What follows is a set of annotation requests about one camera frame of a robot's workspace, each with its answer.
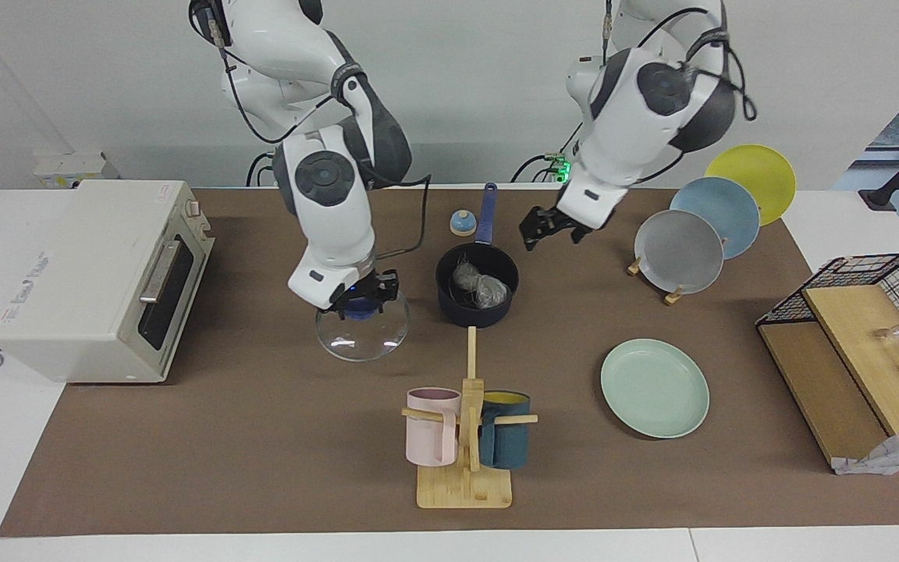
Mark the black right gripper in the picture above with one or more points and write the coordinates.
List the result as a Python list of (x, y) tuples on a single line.
[(367, 287)]

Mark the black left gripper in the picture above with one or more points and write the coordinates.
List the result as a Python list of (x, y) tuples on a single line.
[(551, 220)]

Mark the glass lid blue knob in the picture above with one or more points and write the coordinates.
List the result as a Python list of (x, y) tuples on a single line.
[(364, 336)]

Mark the clear vermicelli bundle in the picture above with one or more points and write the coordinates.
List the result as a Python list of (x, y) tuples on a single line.
[(465, 275), (492, 291)]

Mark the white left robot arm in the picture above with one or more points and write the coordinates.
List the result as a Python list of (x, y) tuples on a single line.
[(637, 117)]

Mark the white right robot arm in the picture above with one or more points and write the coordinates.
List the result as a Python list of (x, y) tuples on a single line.
[(332, 203)]

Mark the grey plate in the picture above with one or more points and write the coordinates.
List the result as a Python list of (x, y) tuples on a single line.
[(680, 251)]

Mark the wooden plate rack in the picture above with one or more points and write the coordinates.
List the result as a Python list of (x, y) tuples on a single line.
[(673, 297)]

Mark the light blue plate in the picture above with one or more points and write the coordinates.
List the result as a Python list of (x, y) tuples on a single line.
[(719, 211)]

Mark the mint green plate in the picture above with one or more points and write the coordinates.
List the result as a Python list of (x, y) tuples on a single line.
[(652, 386)]

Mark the yellow plate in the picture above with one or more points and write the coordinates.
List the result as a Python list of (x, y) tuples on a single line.
[(758, 172)]

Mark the dark blue saucepan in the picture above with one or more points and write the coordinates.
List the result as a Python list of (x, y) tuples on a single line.
[(481, 316)]

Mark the pink mug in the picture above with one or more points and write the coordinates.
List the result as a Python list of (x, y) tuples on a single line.
[(430, 437)]

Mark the brown table mat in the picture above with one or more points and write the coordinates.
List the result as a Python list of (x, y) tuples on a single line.
[(262, 468)]

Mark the dark teal mug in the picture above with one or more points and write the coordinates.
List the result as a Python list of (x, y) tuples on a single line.
[(506, 441)]

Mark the wooden mug rack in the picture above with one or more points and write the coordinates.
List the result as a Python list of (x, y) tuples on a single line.
[(465, 488)]

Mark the white toaster oven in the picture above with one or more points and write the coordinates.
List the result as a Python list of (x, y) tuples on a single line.
[(75, 281)]

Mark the dark wooden board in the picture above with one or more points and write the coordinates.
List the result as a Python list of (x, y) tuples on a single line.
[(816, 382)]

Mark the white power strip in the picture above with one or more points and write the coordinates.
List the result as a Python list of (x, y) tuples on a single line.
[(67, 168)]

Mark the grey crumpled cloth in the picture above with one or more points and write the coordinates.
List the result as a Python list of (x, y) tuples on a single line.
[(898, 453)]

